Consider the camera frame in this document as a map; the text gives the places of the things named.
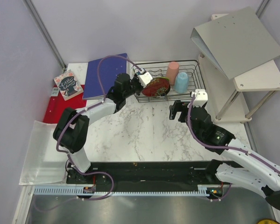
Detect light blue cup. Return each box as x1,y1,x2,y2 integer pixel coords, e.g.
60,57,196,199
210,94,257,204
174,72,189,94

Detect red floral plate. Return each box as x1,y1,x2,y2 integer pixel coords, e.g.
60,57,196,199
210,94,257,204
142,79,171,97

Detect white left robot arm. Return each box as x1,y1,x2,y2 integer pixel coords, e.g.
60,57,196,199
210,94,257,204
53,72,144,183

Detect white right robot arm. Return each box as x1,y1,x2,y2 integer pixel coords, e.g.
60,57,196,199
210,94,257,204
169,100,280,211

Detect pink cup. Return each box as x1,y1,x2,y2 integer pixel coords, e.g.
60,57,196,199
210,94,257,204
166,62,179,85

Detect little women book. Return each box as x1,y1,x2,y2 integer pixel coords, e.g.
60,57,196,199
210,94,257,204
54,70,84,101

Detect small white label card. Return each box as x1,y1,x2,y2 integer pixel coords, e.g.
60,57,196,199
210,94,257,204
51,87,59,97

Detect red folder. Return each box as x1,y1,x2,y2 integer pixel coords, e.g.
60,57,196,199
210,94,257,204
42,91,86,124

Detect clear plastic sleeve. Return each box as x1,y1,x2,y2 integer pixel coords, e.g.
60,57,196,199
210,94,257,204
19,121,68,185

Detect yellow object at corner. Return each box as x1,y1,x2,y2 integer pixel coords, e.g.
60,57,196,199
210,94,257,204
257,219,279,224

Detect black wire dish rack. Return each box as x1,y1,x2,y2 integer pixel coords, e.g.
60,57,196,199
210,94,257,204
135,60,205,103

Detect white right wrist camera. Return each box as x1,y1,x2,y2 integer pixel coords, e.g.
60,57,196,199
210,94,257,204
191,89,208,107

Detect blue ring binder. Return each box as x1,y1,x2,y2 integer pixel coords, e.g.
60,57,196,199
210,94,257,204
83,57,127,100

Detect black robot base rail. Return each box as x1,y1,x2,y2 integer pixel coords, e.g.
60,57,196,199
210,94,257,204
66,161,221,194

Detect grey ring binder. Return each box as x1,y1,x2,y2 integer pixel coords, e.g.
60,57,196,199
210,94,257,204
191,7,280,79

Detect aluminium frame post right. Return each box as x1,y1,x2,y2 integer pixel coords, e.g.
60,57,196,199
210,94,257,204
256,0,271,18

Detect aluminium frame post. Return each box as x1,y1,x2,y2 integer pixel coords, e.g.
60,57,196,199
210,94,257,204
256,0,271,18
23,0,67,71

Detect aluminium frame post left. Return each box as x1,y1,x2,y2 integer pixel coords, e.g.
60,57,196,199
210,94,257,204
23,0,67,71

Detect light blue cable duct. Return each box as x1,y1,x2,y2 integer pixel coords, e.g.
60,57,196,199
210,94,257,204
34,185,209,196

